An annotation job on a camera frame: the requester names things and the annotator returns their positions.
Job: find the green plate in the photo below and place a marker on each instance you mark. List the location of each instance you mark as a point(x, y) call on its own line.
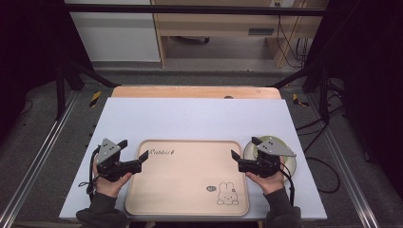
point(290, 166)

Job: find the white cabinet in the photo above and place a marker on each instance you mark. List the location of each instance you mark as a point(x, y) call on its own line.
point(117, 38)

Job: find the black curtain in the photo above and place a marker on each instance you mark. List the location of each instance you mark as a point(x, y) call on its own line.
point(28, 47)
point(367, 63)

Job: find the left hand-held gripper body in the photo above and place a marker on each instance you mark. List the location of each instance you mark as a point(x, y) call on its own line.
point(109, 164)

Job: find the black metal stand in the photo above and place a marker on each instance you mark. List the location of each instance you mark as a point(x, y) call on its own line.
point(60, 91)
point(323, 95)

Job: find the wooden desk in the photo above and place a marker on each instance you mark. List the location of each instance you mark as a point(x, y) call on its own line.
point(221, 23)

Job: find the beige tray with rabbit print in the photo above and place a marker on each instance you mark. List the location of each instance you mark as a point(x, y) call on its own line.
point(183, 180)

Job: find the person's left hand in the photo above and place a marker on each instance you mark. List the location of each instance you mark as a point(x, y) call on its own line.
point(109, 186)

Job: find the aluminium floor rail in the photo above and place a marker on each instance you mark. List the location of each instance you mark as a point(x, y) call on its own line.
point(345, 164)
point(38, 152)

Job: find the wooden table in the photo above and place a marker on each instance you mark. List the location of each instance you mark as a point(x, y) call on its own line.
point(190, 91)

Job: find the yellow black tape marker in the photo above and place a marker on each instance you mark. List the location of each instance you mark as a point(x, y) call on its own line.
point(297, 99)
point(95, 98)

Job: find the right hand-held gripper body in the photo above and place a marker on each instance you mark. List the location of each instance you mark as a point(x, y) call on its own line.
point(266, 163)

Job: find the black horizontal frame bar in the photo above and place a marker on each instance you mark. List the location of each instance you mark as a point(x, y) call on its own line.
point(190, 9)

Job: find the person's right hand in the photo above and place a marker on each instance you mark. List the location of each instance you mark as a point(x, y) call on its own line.
point(269, 184)

